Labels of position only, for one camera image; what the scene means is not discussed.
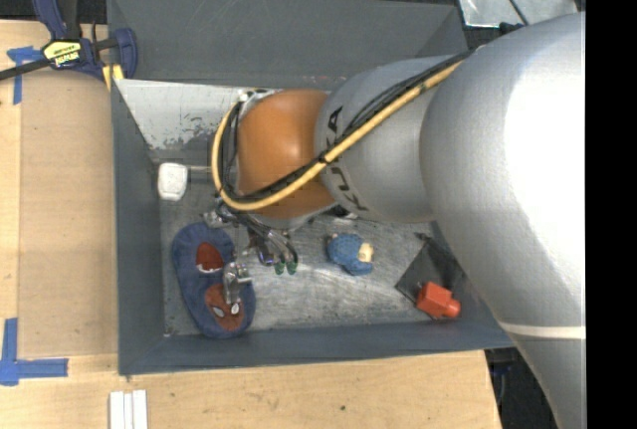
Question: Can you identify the blue slipper with red faces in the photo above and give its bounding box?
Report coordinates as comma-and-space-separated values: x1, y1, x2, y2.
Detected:
170, 222, 258, 340

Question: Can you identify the white plastic cup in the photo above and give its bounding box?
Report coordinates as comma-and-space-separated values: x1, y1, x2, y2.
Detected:
157, 161, 190, 203

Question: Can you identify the blue and beige soft toy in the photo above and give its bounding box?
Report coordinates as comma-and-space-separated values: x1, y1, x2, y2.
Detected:
325, 232, 375, 278

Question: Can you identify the pale wood board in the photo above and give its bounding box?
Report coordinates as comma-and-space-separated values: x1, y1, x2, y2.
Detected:
17, 68, 120, 361

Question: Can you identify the dark grey flat block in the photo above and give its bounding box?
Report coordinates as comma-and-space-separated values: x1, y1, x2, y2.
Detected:
394, 236, 470, 305

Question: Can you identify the red plastic block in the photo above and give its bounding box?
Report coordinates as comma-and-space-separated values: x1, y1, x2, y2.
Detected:
415, 281, 463, 321

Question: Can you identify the grey metal bin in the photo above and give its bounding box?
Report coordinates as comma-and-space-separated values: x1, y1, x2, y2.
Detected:
105, 0, 517, 376

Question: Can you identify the black cylinder on white bracket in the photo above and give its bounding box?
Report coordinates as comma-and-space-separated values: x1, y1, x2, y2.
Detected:
318, 205, 360, 222

